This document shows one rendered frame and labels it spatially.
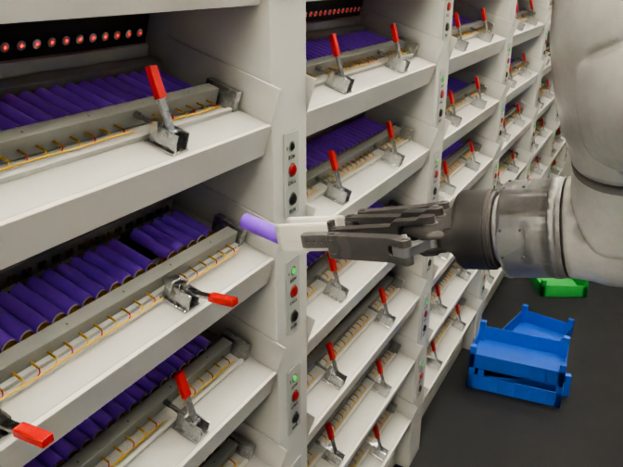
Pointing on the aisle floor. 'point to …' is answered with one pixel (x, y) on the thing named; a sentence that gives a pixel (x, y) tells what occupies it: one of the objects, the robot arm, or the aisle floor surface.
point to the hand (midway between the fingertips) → (311, 233)
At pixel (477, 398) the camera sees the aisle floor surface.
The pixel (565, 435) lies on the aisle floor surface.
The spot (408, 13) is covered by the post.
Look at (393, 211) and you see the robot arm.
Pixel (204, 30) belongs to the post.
